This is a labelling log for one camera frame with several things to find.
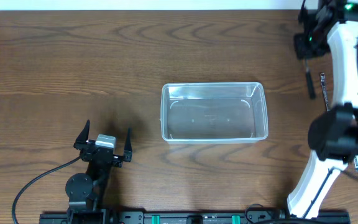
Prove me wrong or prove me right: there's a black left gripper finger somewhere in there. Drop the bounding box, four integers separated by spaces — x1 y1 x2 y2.
123 129 132 162
73 120 90 149

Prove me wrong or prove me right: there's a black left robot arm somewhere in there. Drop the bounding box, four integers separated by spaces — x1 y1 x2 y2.
64 121 132 224

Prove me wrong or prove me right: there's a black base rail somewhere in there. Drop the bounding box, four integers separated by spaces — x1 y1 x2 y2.
39 208 351 224

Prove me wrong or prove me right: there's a clear plastic container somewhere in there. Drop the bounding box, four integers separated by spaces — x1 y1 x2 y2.
160 82 269 144

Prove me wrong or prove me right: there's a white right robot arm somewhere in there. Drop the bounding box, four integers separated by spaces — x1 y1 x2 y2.
287 0 358 221

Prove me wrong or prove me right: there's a silver combination wrench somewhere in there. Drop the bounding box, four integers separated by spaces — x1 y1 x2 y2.
319 72 329 111

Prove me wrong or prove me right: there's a black handled hammer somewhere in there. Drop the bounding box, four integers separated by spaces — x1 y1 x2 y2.
304 59 316 100

